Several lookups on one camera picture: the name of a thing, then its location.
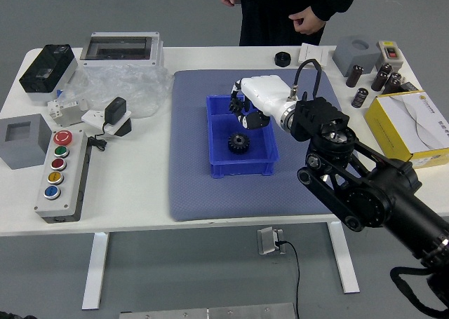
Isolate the person's left hand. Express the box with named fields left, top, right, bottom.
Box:
left=288, top=6, right=326, bottom=35

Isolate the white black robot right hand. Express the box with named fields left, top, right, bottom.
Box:
left=228, top=75, right=294, bottom=130

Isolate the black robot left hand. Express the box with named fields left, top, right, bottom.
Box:
left=0, top=311, right=38, bottom=319

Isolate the white wall switch plate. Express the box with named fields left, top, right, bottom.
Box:
left=297, top=42, right=334, bottom=67

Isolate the big black gear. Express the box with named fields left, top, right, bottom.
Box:
left=227, top=132, right=251, bottom=156

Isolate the blue plastic box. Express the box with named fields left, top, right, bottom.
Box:
left=205, top=93, right=280, bottom=179

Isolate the grey clear-lid distribution box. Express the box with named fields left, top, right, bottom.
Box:
left=79, top=32, right=165, bottom=67

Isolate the grey five-button control box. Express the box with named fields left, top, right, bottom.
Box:
left=34, top=129, right=93, bottom=224

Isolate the person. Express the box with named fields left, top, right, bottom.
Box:
left=217, top=0, right=362, bottom=47

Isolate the black round knob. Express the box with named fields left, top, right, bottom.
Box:
left=274, top=51, right=293, bottom=67

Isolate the grey cube with round hole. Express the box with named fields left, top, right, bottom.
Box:
left=331, top=35, right=382, bottom=77

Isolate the grey-blue mat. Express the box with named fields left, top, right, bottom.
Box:
left=168, top=69, right=371, bottom=223

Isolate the white table leg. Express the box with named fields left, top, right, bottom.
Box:
left=81, top=231, right=110, bottom=311
left=328, top=221, right=361, bottom=294

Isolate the small black plug block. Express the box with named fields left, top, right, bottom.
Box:
left=399, top=81, right=424, bottom=94

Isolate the clear plastic bag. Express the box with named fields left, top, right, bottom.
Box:
left=55, top=65, right=173, bottom=119

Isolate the yellow white carton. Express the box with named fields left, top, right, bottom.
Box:
left=363, top=90, right=449, bottom=169

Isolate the metal floor socket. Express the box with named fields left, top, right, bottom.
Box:
left=256, top=226, right=287, bottom=256

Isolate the black power adapter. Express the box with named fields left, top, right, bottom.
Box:
left=104, top=97, right=128, bottom=126

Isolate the grey cube with square hole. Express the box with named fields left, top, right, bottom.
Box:
left=0, top=114, right=54, bottom=170

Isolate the white power socket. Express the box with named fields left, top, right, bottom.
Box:
left=81, top=109, right=133, bottom=136

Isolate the white circuit breaker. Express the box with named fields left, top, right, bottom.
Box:
left=47, top=97, right=91, bottom=128

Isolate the grey metal plate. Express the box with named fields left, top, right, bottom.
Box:
left=119, top=302, right=295, bottom=319

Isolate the grey two-button switch box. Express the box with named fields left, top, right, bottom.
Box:
left=375, top=40, right=404, bottom=73

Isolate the black adapter cord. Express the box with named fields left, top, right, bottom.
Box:
left=86, top=122, right=109, bottom=152

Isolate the black floor cable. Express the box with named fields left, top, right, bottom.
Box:
left=275, top=240, right=302, bottom=319

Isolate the black-lidded white enclosure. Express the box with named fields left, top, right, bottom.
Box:
left=18, top=44, right=79, bottom=103

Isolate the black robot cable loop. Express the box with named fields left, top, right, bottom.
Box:
left=389, top=266, right=449, bottom=315

